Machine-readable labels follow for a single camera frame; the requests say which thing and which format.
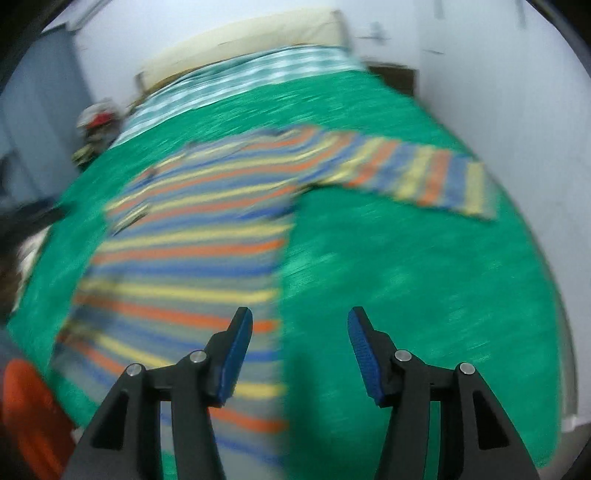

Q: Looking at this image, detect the green blanket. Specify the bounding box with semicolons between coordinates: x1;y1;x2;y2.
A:
7;69;571;480

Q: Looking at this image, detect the striped knit sweater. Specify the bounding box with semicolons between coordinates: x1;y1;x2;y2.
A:
51;124;502;467

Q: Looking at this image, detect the cream headboard cushion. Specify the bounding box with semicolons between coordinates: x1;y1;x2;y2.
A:
136;9;349;93

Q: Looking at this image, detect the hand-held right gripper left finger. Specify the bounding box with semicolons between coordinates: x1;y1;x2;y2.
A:
62;306;254;480

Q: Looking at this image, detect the dark wooden furniture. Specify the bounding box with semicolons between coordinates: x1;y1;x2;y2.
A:
367;62;419;95

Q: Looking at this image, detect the pile of clothes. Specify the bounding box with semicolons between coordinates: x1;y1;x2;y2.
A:
71;99;127;171

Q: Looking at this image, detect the green white checked bedsheet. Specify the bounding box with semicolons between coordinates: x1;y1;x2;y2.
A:
111;45;365;146

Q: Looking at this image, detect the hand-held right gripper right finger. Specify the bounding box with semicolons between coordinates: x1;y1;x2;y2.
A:
347;305;541;480

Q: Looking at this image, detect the orange object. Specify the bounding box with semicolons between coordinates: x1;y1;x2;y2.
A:
2;360;77;480

